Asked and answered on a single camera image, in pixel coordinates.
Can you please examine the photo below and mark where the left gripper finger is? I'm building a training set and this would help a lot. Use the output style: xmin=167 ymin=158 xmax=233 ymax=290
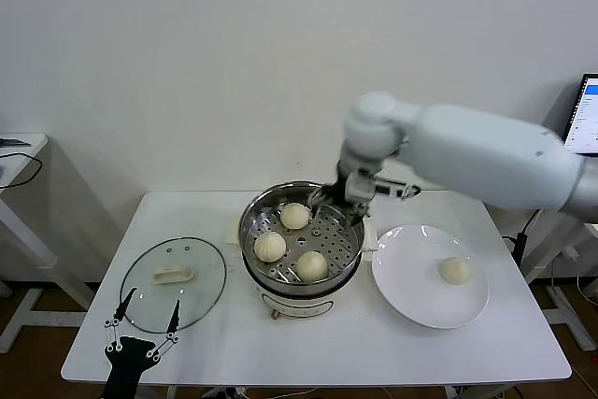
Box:
xmin=146 ymin=299 xmax=181 ymax=363
xmin=103 ymin=287 xmax=137 ymax=352

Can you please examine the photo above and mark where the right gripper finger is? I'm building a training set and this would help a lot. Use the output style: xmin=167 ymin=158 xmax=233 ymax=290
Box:
xmin=348 ymin=202 xmax=371 ymax=228
xmin=306 ymin=186 xmax=331 ymax=208

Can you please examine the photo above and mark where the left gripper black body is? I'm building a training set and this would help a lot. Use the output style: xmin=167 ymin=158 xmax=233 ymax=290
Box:
xmin=101 ymin=335 xmax=158 ymax=399

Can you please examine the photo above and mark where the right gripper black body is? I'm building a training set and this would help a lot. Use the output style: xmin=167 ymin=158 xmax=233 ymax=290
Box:
xmin=324 ymin=163 xmax=361 ymax=213

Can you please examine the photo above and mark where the white steamed baozi bun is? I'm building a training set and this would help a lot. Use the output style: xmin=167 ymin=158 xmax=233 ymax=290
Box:
xmin=295 ymin=250 xmax=330 ymax=282
xmin=279 ymin=202 xmax=310 ymax=231
xmin=253 ymin=231 xmax=287 ymax=264
xmin=437 ymin=256 xmax=471 ymax=286

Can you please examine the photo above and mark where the glass lid with white handle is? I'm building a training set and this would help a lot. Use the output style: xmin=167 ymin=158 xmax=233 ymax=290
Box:
xmin=120 ymin=236 xmax=227 ymax=334

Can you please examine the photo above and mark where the stainless steel steamer basket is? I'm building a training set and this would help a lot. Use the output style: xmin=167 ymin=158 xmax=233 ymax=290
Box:
xmin=237 ymin=181 xmax=365 ymax=285

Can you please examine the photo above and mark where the white round plate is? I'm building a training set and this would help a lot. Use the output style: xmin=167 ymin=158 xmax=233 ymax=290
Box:
xmin=371 ymin=224 xmax=490 ymax=329

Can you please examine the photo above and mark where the white side table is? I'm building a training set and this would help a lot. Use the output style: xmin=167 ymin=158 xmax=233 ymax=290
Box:
xmin=0 ymin=133 xmax=97 ymax=354
xmin=521 ymin=219 xmax=598 ymax=351

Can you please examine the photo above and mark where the grey open laptop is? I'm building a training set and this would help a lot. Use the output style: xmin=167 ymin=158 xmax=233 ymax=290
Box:
xmin=562 ymin=73 xmax=598 ymax=157

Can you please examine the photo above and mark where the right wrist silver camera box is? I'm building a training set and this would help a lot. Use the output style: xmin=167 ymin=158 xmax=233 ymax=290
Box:
xmin=345 ymin=172 xmax=421 ymax=204

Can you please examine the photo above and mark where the thin black cable loop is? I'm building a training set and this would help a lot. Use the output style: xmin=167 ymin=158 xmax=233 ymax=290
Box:
xmin=0 ymin=151 xmax=44 ymax=191

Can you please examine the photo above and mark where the laptop charging cable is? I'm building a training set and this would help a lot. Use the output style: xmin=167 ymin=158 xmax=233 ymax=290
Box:
xmin=522 ymin=209 xmax=541 ymax=235

